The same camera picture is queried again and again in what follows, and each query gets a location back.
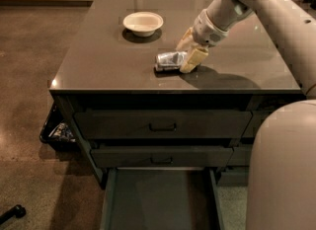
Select black cylindrical object on floor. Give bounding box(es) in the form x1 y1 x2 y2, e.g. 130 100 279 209
0 204 27 225

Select middle left drawer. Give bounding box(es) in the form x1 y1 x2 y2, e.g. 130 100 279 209
91 146 233 168

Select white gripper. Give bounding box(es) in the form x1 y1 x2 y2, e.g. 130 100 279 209
176 9 229 73

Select white bowl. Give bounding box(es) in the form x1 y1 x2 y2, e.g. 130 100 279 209
122 12 164 38

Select dark cabinet frame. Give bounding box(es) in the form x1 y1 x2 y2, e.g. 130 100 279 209
50 0 302 177

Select top left drawer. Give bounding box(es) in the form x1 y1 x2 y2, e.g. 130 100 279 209
74 110 252 139

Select middle right drawer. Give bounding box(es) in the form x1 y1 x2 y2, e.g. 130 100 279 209
227 146 252 166

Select black bin with trash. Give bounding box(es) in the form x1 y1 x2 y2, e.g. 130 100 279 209
39 104 79 152

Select top right drawer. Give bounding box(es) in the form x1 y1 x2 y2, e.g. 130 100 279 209
243 111 271 138

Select open bottom left drawer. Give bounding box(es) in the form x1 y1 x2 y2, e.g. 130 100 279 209
100 168 224 230

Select silver blue redbull can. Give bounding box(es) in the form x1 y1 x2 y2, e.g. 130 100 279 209
154 51 187 72

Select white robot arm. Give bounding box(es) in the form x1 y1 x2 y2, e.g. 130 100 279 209
178 0 316 230

